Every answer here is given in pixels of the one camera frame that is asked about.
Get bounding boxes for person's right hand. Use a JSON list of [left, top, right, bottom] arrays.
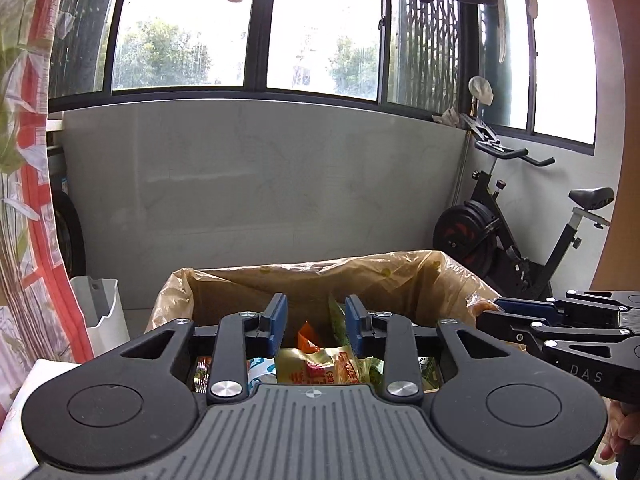
[[599, 400, 640, 466]]

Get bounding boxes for red leaf print curtain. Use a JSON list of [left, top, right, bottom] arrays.
[[0, 0, 96, 411]]

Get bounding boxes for black framed window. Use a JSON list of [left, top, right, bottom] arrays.
[[47, 0, 598, 156]]

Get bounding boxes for white plastic bin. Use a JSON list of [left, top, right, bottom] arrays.
[[70, 275, 132, 361]]

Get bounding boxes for perforated metal window screen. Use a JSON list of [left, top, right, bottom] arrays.
[[50, 0, 123, 97], [390, 0, 461, 112]]

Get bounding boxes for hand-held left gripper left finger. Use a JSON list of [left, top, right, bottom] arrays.
[[119, 292, 290, 403]]

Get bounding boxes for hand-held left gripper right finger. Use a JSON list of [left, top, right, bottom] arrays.
[[345, 294, 503, 403]]

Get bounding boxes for brown wooden door frame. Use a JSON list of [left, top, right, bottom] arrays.
[[590, 0, 640, 296]]

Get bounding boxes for orange brown snack packet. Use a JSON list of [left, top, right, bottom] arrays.
[[466, 296, 501, 317]]

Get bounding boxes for green yellow snack packet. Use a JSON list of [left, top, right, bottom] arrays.
[[327, 295, 362, 361]]

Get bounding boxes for washing machine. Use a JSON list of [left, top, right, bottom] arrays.
[[47, 175, 87, 281]]

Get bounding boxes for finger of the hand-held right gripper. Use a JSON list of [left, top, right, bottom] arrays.
[[475, 310, 640, 357], [492, 290, 640, 328]]

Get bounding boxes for white floral tablecloth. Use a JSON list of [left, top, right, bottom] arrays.
[[0, 357, 56, 480]]

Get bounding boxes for black exercise bike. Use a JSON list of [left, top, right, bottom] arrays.
[[432, 115, 615, 301]]

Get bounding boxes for beige plastic bag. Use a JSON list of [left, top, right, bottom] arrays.
[[469, 76, 495, 107]]

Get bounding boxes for cardboard box with plastic liner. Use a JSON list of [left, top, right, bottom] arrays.
[[145, 249, 528, 396]]

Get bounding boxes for white blue snack packet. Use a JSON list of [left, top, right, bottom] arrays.
[[247, 357, 277, 386]]

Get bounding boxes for white rag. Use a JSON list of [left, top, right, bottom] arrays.
[[432, 107, 472, 128]]

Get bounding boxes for small orange snack packet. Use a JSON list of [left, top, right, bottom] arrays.
[[296, 321, 321, 352]]

